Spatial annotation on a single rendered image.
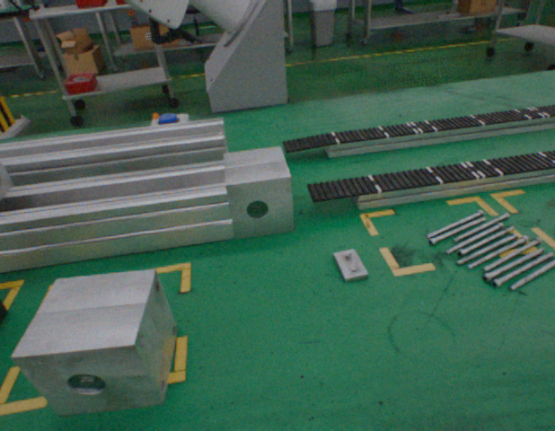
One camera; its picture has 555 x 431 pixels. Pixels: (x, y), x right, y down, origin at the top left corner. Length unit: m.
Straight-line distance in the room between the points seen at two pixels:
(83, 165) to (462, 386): 0.66
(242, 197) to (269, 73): 0.58
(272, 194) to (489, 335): 0.31
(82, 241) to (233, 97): 0.61
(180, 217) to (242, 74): 0.59
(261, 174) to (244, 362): 0.25
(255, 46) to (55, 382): 0.85
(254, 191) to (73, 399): 0.31
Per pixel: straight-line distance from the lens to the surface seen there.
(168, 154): 0.71
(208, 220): 0.54
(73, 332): 0.37
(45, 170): 0.78
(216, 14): 1.12
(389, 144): 0.80
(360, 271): 0.49
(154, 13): 0.72
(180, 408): 0.41
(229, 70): 1.04
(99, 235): 0.58
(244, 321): 0.45
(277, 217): 0.54
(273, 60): 1.05
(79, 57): 5.70
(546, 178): 0.76
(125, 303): 0.37
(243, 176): 0.52
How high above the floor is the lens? 1.12
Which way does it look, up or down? 36 degrees down
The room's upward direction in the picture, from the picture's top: 5 degrees counter-clockwise
